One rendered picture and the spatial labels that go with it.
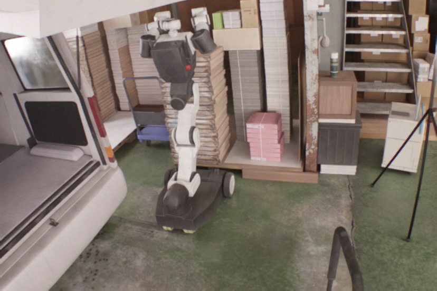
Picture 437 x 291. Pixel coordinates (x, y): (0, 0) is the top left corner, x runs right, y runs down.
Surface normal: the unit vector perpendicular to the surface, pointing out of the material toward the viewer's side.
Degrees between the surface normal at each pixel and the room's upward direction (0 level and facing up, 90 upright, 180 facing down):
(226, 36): 91
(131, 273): 0
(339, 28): 90
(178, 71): 119
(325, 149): 90
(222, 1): 90
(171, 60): 104
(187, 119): 57
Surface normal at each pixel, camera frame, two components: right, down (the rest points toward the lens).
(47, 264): 0.91, -0.01
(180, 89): -0.31, -0.11
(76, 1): 0.91, 0.31
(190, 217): -0.11, -0.91
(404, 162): -0.54, 0.40
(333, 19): -0.32, 0.42
